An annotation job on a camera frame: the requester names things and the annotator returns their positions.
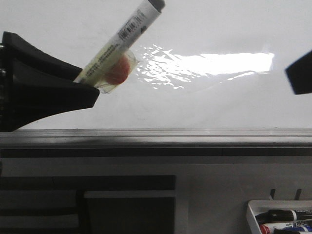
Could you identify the white marker tray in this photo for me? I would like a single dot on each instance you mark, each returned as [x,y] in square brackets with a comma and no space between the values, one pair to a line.
[256,207]

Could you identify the black tray hook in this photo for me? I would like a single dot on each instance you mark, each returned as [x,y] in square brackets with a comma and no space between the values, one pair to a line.
[297,194]
[272,194]

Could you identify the white whiteboard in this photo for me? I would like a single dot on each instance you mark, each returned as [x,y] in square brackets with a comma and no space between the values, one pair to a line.
[203,64]

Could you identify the blue marker in tray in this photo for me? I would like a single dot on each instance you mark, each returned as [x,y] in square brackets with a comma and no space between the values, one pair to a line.
[297,230]

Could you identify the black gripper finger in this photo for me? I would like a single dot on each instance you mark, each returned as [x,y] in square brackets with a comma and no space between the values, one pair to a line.
[35,85]
[299,74]

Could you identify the white whiteboard marker with tape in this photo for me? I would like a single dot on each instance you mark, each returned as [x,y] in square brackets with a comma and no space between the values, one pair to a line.
[114,62]

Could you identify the dark cabinet with white bars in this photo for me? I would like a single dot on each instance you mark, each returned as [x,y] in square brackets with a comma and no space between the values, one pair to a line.
[133,204]

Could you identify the left black tray hook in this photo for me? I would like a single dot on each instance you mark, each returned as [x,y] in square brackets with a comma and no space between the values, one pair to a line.
[272,194]

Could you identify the red marker in tray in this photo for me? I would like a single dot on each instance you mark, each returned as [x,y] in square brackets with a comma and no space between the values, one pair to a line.
[269,228]

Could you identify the black marker in tray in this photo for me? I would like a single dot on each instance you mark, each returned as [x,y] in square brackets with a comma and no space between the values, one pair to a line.
[283,216]

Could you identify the grey aluminium whiteboard ledge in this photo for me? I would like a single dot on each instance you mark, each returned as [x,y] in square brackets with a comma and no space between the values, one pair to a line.
[275,138]

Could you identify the right black tray hook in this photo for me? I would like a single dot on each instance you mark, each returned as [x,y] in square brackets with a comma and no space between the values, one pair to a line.
[297,194]

